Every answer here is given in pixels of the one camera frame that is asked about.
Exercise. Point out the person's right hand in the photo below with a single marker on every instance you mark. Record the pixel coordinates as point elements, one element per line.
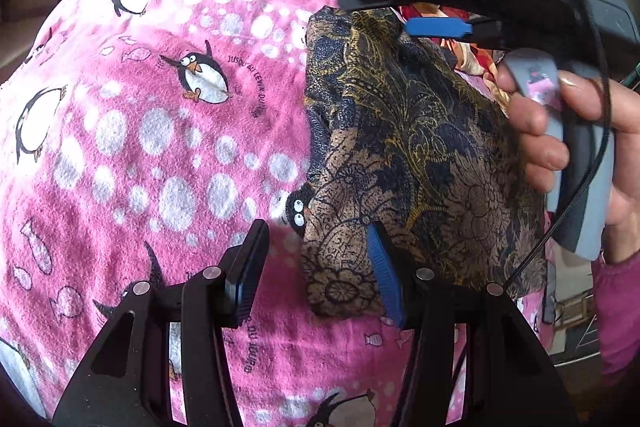
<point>545,156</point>

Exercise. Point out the pink penguin blanket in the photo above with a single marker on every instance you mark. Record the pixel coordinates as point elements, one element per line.
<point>140,139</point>

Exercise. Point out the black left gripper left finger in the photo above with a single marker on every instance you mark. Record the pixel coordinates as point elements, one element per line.
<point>160,340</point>

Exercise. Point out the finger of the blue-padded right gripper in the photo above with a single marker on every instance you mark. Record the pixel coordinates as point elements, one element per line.
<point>484,32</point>

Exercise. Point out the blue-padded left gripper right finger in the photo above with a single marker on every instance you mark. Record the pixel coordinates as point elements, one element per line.
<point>478,337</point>

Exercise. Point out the magenta right sleeve forearm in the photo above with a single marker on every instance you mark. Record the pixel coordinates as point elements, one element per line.
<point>616,296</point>

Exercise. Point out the dark floral batik garment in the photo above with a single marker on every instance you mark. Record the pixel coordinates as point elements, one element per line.
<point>396,136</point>

